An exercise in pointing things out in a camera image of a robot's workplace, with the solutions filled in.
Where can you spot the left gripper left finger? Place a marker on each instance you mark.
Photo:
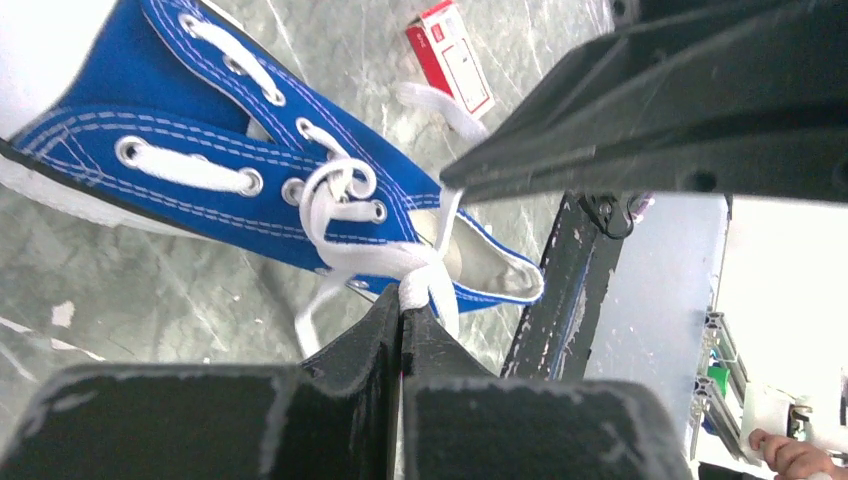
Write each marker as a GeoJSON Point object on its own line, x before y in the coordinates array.
{"type": "Point", "coordinates": [333, 416]}

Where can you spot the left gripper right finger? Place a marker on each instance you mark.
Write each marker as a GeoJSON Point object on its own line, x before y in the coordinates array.
{"type": "Point", "coordinates": [462, 422]}

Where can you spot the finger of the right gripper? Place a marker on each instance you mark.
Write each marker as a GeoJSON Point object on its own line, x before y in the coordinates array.
{"type": "Point", "coordinates": [728, 97]}

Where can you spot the white shoelace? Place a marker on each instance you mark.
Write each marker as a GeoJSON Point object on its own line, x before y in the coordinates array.
{"type": "Point", "coordinates": [239, 149]}

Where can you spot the blue canvas sneaker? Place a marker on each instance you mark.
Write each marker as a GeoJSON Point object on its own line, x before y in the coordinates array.
{"type": "Point", "coordinates": [71, 72]}

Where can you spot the bystander bare hand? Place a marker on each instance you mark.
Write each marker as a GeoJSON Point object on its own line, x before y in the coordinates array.
{"type": "Point", "coordinates": [793, 459]}

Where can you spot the small red white box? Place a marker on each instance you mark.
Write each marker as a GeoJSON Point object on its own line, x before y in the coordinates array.
{"type": "Point", "coordinates": [442, 45]}

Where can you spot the aluminium frame rail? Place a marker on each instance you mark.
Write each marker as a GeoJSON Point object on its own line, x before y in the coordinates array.
{"type": "Point", "coordinates": [720, 376]}

